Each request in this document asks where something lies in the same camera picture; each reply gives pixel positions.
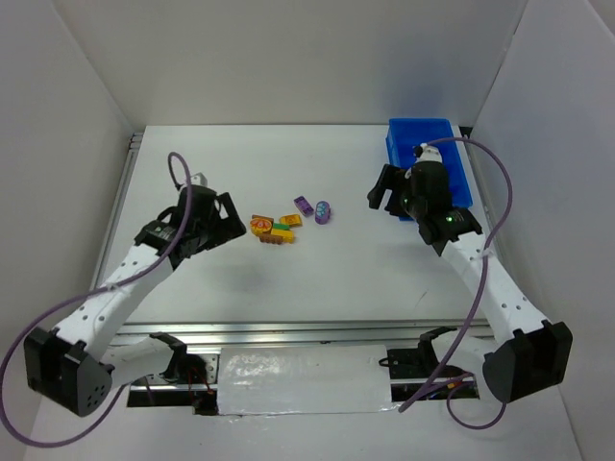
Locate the yellow round orange-print lego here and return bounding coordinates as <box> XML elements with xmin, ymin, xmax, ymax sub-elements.
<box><xmin>250</xmin><ymin>218</ymin><xmax>273</xmax><ymax>236</ymax></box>

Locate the long brown lego plate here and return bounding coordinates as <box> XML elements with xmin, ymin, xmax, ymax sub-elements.
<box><xmin>258</xmin><ymin>233</ymin><xmax>283</xmax><ymax>245</ymax></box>

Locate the green curved lego brick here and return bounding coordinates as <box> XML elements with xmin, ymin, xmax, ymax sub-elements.
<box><xmin>272</xmin><ymin>222</ymin><xmax>290</xmax><ymax>231</ymax></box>

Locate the yellow lego brick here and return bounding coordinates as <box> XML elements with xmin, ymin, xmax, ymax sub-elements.
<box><xmin>270</xmin><ymin>229</ymin><xmax>295</xmax><ymax>243</ymax></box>

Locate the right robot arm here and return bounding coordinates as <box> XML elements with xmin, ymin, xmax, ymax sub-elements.
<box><xmin>367</xmin><ymin>160</ymin><xmax>573</xmax><ymax>403</ymax></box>

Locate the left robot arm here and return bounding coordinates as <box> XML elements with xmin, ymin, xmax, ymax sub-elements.
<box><xmin>23</xmin><ymin>185</ymin><xmax>246</xmax><ymax>417</ymax></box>

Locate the blue compartment bin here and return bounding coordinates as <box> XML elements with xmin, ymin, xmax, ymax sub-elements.
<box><xmin>383</xmin><ymin>117</ymin><xmax>475</xmax><ymax>222</ymax></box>

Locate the purple round flower lego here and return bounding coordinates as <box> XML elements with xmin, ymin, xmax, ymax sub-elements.
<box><xmin>314</xmin><ymin>201</ymin><xmax>332</xmax><ymax>225</ymax></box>

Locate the small yellow sloped lego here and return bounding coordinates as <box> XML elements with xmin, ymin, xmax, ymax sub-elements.
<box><xmin>280</xmin><ymin>214</ymin><xmax>303</xmax><ymax>228</ymax></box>

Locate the purple rectangular lego brick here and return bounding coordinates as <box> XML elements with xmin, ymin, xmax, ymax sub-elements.
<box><xmin>293</xmin><ymin>196</ymin><xmax>314</xmax><ymax>217</ymax></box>

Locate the white taped panel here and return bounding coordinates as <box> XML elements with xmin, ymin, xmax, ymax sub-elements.
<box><xmin>217</xmin><ymin>345</ymin><xmax>393</xmax><ymax>416</ymax></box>

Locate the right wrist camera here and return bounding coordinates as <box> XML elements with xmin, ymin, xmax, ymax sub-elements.
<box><xmin>413</xmin><ymin>143</ymin><xmax>442</xmax><ymax>163</ymax></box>

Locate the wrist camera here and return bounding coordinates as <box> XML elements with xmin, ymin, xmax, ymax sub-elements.
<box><xmin>190</xmin><ymin>173</ymin><xmax>208</xmax><ymax>187</ymax></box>
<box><xmin>413</xmin><ymin>143</ymin><xmax>442</xmax><ymax>163</ymax></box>

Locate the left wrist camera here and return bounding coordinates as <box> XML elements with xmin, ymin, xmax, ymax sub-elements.
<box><xmin>190</xmin><ymin>173</ymin><xmax>208</xmax><ymax>187</ymax></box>

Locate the aluminium front rail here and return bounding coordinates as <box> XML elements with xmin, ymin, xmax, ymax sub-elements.
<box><xmin>117</xmin><ymin>320</ymin><xmax>491</xmax><ymax>347</ymax></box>

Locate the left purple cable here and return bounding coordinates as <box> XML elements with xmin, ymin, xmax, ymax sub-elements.
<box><xmin>0</xmin><ymin>152</ymin><xmax>194</xmax><ymax>448</ymax></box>

